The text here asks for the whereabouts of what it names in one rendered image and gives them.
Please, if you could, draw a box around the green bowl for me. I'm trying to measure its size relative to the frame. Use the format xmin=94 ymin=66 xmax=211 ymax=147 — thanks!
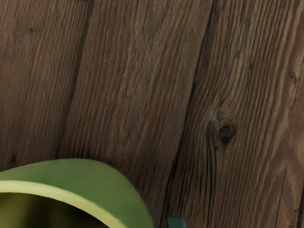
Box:
xmin=0 ymin=158 xmax=155 ymax=228

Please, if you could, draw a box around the teal faceted mug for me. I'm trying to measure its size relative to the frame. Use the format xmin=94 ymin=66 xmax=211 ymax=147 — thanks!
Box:
xmin=168 ymin=216 xmax=187 ymax=228

